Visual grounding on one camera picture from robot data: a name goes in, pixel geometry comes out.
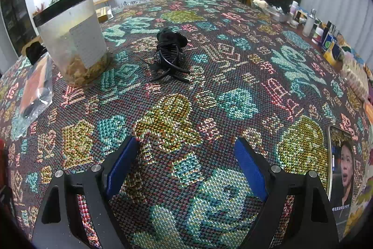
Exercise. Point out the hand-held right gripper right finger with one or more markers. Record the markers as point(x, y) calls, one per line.
point(250, 167)

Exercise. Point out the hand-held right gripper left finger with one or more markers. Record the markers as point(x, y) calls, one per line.
point(123, 167)

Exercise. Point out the black bow hair claw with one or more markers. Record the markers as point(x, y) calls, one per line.
point(170, 56)

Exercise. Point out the clear container with black rim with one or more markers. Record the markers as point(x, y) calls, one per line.
point(72, 42)

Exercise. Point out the colourful patterned woven blanket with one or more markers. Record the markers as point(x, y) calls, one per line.
point(204, 109)

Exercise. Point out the smartphone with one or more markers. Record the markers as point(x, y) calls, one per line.
point(341, 179)

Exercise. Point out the clear bag with orange item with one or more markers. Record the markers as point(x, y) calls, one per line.
point(33, 85)

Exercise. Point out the clear packet of crackers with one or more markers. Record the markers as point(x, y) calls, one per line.
point(354, 77)

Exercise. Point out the blue box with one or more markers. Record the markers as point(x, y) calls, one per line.
point(328, 43)

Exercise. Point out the white jar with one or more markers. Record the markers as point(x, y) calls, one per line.
point(318, 36)

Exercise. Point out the yellow wooden box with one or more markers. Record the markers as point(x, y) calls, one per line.
point(104, 14)

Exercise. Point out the tall white bottle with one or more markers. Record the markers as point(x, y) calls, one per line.
point(308, 23)

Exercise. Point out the cream cloth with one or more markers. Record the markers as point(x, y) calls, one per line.
point(260, 3)

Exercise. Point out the red plant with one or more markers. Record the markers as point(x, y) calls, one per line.
point(40, 7)

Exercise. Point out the dark glass cabinet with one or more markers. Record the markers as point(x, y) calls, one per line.
point(13, 12)

